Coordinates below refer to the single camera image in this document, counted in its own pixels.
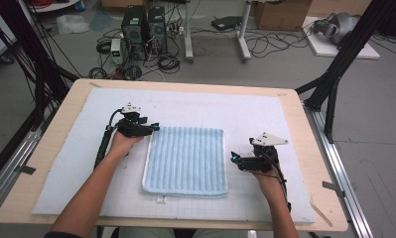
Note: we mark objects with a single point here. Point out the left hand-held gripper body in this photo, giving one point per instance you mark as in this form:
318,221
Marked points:
132,129

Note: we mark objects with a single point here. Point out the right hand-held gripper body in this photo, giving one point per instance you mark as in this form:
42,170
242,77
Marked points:
268,139

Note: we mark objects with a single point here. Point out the light blue striped towel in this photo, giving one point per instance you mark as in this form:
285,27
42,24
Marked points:
185,162

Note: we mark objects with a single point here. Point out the person's left hand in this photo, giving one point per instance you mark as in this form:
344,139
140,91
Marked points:
121,145

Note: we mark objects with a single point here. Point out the person's right hand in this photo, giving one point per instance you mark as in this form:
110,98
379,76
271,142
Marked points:
271,183

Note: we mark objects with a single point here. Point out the white foam mat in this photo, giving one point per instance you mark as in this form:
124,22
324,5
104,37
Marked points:
251,112

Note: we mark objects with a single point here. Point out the white power supply unit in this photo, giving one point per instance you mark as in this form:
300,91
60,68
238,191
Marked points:
116,49

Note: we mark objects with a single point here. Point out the grey tape piece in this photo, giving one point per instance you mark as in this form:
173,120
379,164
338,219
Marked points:
26,170
332,186

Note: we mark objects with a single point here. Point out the black computer tower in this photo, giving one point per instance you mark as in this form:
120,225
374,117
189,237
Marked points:
134,29
157,29

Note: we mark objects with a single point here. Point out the thin wooden stick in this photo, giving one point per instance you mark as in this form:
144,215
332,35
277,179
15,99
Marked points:
321,214

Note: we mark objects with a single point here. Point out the white desk leg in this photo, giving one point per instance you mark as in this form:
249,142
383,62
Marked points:
188,33
243,39

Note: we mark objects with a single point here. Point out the white board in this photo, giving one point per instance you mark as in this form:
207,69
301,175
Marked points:
324,49

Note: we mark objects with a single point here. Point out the brown cardboard box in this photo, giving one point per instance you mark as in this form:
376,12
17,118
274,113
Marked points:
281,15
122,3

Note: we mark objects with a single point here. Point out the clear plastic bag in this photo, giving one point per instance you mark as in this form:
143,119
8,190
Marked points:
71,23

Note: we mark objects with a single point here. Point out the black flat box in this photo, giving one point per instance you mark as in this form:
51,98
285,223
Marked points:
227,22

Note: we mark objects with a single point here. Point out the grey headset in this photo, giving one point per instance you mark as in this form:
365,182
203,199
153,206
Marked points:
341,26

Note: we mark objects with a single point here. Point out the aluminium rail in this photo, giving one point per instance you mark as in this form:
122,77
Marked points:
10,168
334,165

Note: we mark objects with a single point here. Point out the black metal frame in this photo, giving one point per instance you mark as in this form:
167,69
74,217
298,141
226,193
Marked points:
351,46
30,43

